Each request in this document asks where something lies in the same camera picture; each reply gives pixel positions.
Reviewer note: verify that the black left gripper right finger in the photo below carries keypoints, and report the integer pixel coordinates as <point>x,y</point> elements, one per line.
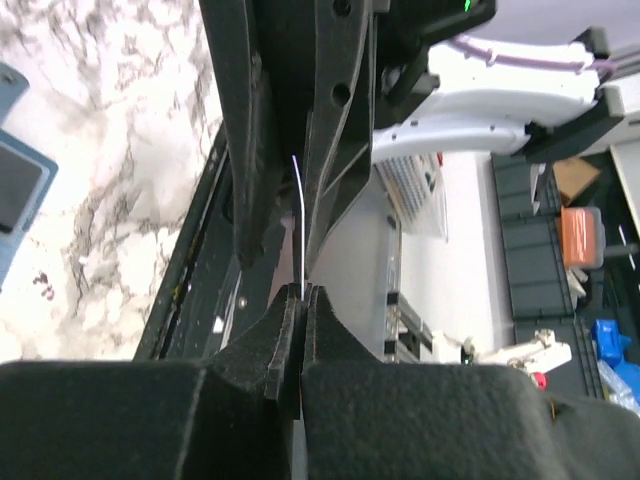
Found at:
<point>366,419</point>

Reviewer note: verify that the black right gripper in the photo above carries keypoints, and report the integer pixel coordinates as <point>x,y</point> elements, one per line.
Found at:
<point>405,34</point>

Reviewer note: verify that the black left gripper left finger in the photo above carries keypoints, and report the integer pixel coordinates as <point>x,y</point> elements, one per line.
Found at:
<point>226,417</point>

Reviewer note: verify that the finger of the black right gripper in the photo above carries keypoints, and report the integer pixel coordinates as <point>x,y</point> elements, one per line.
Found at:
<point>245,96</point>

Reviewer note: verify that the thin white card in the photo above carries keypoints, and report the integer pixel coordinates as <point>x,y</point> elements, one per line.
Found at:
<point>299,243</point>

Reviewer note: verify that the blue leather card holder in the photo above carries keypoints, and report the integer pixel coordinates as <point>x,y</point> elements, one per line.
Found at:
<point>10,243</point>

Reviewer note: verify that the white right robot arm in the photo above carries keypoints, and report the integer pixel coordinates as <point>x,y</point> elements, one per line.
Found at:
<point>544,103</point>

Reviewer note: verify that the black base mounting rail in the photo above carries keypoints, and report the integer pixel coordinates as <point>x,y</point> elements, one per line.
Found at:
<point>205,300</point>

